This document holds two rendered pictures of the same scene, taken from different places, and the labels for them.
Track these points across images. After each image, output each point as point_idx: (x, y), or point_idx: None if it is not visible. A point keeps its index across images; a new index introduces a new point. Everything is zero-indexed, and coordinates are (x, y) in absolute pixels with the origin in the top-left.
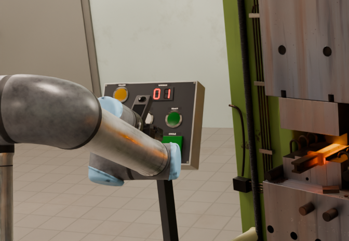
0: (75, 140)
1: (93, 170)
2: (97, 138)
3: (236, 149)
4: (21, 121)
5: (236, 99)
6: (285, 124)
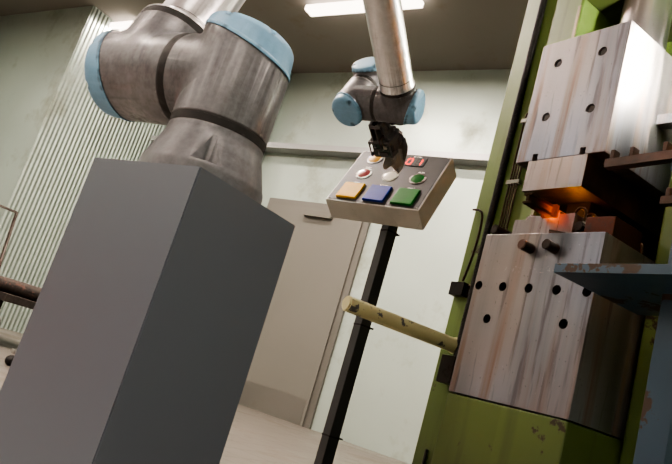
0: None
1: (339, 93)
2: None
3: (465, 256)
4: None
5: (482, 205)
6: (527, 186)
